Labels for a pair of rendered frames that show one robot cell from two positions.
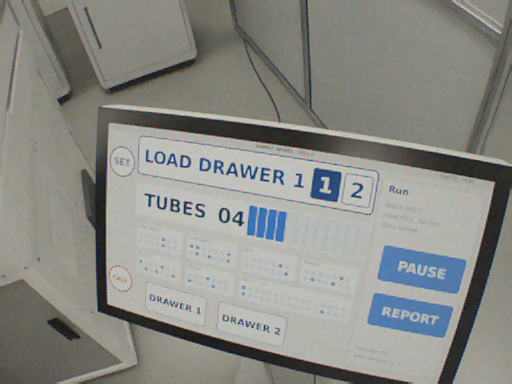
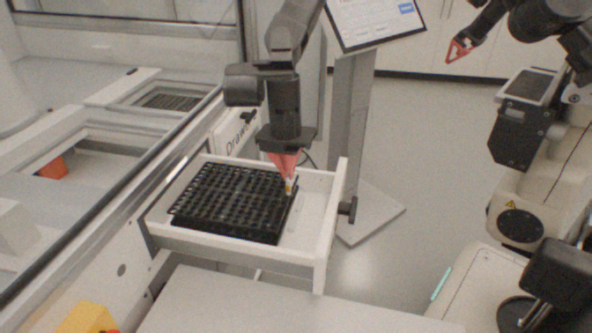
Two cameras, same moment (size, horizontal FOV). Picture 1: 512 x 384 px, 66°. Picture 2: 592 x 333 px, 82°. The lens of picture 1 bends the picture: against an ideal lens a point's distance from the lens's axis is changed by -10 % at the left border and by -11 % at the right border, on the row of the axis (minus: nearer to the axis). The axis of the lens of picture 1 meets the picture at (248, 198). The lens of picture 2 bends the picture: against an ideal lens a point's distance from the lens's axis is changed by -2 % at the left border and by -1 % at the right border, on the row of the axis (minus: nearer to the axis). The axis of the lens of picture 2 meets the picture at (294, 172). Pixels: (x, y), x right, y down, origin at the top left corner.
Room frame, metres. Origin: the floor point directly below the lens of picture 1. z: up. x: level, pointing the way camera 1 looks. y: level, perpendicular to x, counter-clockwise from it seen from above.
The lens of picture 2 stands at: (-0.06, 1.46, 1.36)
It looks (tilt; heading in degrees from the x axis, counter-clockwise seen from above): 37 degrees down; 295
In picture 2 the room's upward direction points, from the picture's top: straight up
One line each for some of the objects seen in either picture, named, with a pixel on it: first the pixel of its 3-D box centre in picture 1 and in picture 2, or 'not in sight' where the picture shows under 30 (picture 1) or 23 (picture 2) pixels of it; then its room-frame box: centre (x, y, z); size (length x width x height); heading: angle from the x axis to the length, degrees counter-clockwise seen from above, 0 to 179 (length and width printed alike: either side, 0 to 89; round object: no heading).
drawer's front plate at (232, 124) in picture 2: not in sight; (239, 124); (0.45, 0.73, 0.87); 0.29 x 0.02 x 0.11; 100
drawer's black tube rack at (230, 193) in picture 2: not in sight; (238, 203); (0.28, 1.02, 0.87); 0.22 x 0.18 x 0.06; 10
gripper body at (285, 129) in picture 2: not in sight; (285, 123); (0.18, 0.97, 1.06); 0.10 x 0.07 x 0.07; 8
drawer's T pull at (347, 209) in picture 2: not in sight; (346, 209); (0.05, 0.97, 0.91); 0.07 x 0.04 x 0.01; 100
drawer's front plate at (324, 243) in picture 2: not in sight; (332, 218); (0.08, 0.98, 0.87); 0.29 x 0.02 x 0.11; 100
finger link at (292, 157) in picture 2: not in sight; (284, 157); (0.19, 0.98, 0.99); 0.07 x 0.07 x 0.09; 8
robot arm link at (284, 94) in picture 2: not in sight; (279, 90); (0.19, 0.97, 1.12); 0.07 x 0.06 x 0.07; 21
